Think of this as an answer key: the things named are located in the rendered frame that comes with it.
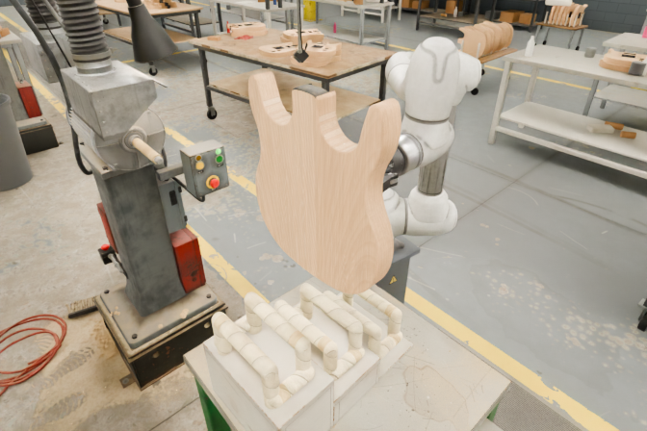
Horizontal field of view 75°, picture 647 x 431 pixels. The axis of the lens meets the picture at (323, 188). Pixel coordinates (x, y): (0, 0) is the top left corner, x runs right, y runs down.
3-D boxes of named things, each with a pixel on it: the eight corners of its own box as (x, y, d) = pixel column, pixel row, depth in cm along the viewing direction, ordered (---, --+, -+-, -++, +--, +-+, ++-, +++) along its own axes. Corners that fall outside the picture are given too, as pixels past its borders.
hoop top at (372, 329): (319, 300, 116) (319, 292, 115) (327, 294, 118) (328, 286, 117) (375, 343, 104) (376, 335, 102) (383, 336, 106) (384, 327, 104)
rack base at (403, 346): (304, 321, 121) (304, 318, 121) (340, 293, 131) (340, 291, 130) (379, 382, 105) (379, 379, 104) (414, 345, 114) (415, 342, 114)
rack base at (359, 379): (259, 355, 112) (256, 331, 107) (304, 319, 122) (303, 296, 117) (334, 427, 95) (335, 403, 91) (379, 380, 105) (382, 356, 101)
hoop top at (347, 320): (297, 294, 107) (297, 284, 106) (306, 288, 109) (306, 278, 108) (356, 340, 95) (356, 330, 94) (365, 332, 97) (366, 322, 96)
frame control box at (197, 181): (164, 192, 195) (152, 141, 181) (206, 177, 207) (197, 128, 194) (188, 215, 179) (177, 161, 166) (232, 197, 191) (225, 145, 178)
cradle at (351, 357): (323, 377, 95) (323, 368, 94) (356, 347, 102) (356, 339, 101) (334, 387, 93) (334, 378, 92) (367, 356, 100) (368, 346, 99)
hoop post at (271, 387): (261, 401, 83) (256, 370, 78) (273, 391, 85) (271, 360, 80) (271, 412, 81) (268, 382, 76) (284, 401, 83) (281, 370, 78)
